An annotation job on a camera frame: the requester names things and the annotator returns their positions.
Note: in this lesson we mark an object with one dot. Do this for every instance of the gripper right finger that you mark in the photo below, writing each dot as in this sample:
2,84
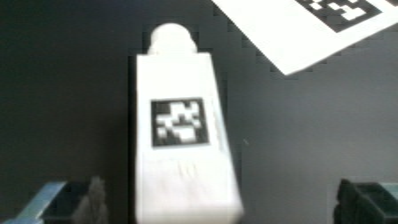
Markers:
366,203

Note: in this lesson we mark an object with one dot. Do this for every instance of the white table leg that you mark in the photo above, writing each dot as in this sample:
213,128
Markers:
185,180

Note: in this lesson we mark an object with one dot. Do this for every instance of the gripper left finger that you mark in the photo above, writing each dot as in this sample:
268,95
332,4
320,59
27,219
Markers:
67,203

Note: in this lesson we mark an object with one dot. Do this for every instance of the paper sheet with tags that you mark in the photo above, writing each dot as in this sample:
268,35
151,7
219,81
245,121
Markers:
302,29

